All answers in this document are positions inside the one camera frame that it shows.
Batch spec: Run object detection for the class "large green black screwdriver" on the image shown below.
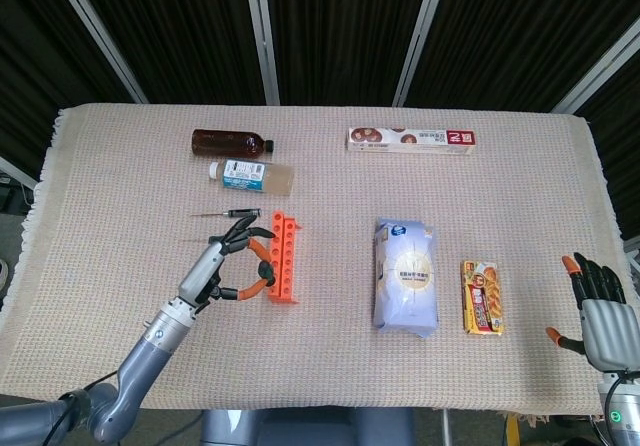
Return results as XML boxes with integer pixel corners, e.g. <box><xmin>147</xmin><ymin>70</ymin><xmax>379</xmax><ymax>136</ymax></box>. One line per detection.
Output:
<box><xmin>254</xmin><ymin>260</ymin><xmax>278</xmax><ymax>287</ymax></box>

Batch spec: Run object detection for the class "grey metal frame post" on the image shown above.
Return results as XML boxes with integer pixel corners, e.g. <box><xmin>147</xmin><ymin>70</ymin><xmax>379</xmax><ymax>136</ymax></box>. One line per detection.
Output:
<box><xmin>551</xmin><ymin>30</ymin><xmax>640</xmax><ymax>116</ymax></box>
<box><xmin>242</xmin><ymin>0</ymin><xmax>281</xmax><ymax>106</ymax></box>
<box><xmin>47</xmin><ymin>0</ymin><xmax>150</xmax><ymax>105</ymax></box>
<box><xmin>392</xmin><ymin>0</ymin><xmax>452</xmax><ymax>108</ymax></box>

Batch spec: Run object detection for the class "beige woven tablecloth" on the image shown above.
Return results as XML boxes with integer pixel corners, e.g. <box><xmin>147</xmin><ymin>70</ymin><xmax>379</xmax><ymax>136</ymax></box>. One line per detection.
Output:
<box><xmin>0</xmin><ymin>103</ymin><xmax>624</xmax><ymax>417</ymax></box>

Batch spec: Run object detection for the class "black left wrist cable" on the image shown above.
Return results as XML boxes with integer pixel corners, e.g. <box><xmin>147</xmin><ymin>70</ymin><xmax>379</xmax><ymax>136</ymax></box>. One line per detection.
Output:
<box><xmin>53</xmin><ymin>370</ymin><xmax>124</xmax><ymax>446</ymax></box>

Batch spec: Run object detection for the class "long white cookie box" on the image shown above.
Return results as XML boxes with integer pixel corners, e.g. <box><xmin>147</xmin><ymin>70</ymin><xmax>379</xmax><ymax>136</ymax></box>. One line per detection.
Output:
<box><xmin>347</xmin><ymin>126</ymin><xmax>477</xmax><ymax>157</ymax></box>

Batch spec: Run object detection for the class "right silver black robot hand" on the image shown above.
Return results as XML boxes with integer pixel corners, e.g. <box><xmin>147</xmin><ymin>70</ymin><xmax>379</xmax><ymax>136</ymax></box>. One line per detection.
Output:
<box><xmin>545</xmin><ymin>251</ymin><xmax>640</xmax><ymax>373</ymax></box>

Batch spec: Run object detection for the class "orange plastic screwdriver rack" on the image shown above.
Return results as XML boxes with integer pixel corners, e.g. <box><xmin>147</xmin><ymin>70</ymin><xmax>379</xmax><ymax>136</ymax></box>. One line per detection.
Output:
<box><xmin>266</xmin><ymin>209</ymin><xmax>304</xmax><ymax>306</ymax></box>

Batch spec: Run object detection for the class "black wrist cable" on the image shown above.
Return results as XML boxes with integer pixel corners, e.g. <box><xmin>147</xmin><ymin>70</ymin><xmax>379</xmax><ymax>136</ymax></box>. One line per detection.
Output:
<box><xmin>53</xmin><ymin>370</ymin><xmax>124</xmax><ymax>446</ymax></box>
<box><xmin>603</xmin><ymin>373</ymin><xmax>640</xmax><ymax>417</ymax></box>

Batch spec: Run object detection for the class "grey metal frame bar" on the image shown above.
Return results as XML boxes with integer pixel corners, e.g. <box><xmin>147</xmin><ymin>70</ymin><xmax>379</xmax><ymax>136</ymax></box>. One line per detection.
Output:
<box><xmin>0</xmin><ymin>155</ymin><xmax>40</xmax><ymax>190</ymax></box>

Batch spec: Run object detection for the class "brown tea bottle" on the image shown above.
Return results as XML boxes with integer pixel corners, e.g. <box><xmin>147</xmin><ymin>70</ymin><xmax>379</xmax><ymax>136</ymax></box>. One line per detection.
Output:
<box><xmin>191</xmin><ymin>128</ymin><xmax>275</xmax><ymax>158</ymax></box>

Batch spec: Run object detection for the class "pale blue tissue pack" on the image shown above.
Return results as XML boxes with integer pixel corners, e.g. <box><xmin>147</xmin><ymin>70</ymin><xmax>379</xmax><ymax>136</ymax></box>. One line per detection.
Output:
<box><xmin>372</xmin><ymin>217</ymin><xmax>441</xmax><ymax>338</ymax></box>

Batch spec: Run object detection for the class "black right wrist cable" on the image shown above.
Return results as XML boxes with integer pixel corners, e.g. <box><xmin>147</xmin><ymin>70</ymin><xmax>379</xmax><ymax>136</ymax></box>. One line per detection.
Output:
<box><xmin>603</xmin><ymin>373</ymin><xmax>640</xmax><ymax>417</ymax></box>

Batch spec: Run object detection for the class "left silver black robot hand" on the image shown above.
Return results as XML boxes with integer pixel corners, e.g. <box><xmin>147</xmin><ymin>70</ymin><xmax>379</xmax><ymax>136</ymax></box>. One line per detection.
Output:
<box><xmin>177</xmin><ymin>215</ymin><xmax>278</xmax><ymax>316</ymax></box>

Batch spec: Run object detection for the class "black metal precision screwdriver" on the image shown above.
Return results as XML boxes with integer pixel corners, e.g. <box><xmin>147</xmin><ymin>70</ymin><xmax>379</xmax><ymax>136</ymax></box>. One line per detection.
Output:
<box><xmin>190</xmin><ymin>208</ymin><xmax>263</xmax><ymax>219</ymax></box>

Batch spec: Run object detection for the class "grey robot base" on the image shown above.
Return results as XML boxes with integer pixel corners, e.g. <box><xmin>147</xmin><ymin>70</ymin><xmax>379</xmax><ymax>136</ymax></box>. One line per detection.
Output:
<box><xmin>199</xmin><ymin>408</ymin><xmax>416</xmax><ymax>446</ymax></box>

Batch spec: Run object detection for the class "clear bottle blue label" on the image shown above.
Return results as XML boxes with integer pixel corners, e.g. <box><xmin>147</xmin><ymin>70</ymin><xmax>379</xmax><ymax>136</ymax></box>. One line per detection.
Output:
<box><xmin>208</xmin><ymin>159</ymin><xmax>296</xmax><ymax>198</ymax></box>

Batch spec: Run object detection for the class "dark pleated curtain panel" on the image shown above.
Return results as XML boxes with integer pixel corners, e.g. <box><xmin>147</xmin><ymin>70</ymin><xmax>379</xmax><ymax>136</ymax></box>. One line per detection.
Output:
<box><xmin>0</xmin><ymin>0</ymin><xmax>144</xmax><ymax>177</ymax></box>
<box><xmin>264</xmin><ymin>0</ymin><xmax>431</xmax><ymax>107</ymax></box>
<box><xmin>404</xmin><ymin>0</ymin><xmax>640</xmax><ymax>112</ymax></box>
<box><xmin>67</xmin><ymin>0</ymin><xmax>266</xmax><ymax>106</ymax></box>

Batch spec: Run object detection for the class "yellow snack box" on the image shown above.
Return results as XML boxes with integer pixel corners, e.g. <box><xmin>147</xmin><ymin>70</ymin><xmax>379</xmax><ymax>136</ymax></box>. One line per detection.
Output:
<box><xmin>460</xmin><ymin>260</ymin><xmax>505</xmax><ymax>337</ymax></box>

